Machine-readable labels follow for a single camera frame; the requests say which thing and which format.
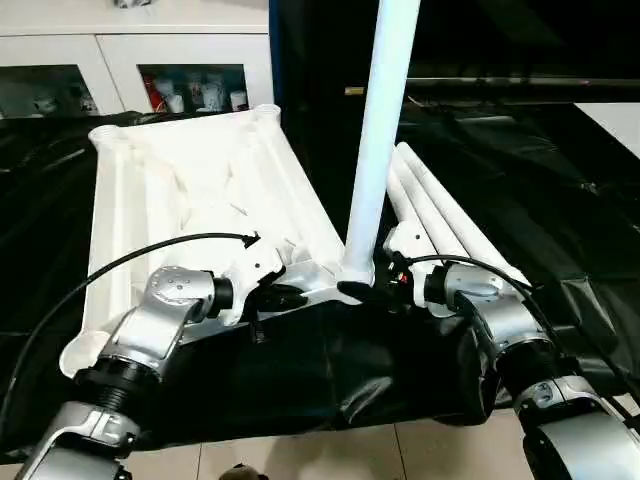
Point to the white plastic table leg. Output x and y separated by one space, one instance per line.
425 210
380 125
460 220
400 200

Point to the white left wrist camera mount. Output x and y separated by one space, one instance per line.
250 270

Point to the white cabinet with glass doors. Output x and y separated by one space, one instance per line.
115 45

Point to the small white cup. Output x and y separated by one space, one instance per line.
239 101

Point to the small white label sticker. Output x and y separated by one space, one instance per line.
353 91

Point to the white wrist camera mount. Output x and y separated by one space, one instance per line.
250 270
415 240

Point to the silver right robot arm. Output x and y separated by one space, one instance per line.
510 320

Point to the black plastic mat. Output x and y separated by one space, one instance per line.
525 200

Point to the dark rounded robot body part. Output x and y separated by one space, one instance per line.
245 472

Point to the white plastic table top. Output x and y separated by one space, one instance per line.
200 165

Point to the dark patterned jar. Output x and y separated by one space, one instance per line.
127 4

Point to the white flat board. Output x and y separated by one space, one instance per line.
612 125

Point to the red bottle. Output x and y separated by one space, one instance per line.
151 92

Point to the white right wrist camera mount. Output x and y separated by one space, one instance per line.
415 240

